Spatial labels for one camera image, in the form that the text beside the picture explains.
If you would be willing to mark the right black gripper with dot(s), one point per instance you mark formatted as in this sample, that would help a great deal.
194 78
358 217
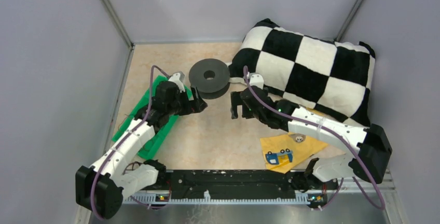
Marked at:
236 100

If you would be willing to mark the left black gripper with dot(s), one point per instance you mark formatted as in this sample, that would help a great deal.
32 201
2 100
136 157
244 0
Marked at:
198 105

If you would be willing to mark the black cable spool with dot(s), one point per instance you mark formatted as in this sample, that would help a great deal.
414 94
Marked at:
210 77

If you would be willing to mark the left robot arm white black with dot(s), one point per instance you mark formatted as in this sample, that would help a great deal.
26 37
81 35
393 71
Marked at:
103 186

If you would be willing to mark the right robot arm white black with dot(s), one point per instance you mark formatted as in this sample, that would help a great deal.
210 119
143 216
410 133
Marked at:
368 149

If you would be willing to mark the yellow cloth with car print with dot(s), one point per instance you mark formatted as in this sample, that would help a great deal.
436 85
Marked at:
284 152

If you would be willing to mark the green compartment tray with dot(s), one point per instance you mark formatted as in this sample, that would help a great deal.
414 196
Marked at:
154 140

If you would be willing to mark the black white checkered pillow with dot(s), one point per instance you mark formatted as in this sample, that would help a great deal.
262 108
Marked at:
331 77

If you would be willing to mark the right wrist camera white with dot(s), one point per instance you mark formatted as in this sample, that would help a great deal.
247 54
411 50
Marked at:
256 79

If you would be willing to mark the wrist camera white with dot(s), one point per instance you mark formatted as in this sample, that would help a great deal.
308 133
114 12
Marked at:
256 79
178 78

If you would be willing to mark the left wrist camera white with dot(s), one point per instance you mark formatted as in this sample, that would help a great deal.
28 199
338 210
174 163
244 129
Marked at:
178 78

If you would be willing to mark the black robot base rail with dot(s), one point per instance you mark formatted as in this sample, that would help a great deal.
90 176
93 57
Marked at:
238 184

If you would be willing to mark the white slotted cable duct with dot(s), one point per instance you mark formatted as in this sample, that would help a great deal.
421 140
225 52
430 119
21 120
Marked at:
152 198

